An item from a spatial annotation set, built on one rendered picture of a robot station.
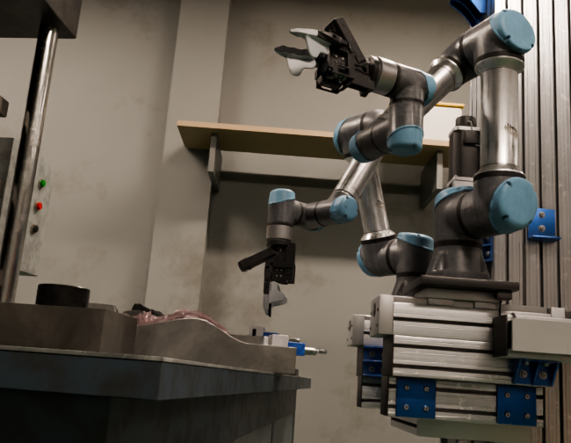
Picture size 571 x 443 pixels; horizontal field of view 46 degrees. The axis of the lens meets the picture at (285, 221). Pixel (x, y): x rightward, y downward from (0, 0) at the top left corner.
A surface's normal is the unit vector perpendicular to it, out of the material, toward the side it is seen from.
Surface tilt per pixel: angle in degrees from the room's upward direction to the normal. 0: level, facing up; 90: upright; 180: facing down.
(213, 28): 90
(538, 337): 90
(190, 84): 90
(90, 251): 90
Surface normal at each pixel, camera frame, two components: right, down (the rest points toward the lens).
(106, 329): 0.99, 0.04
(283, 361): 0.19, -0.21
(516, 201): 0.44, -0.04
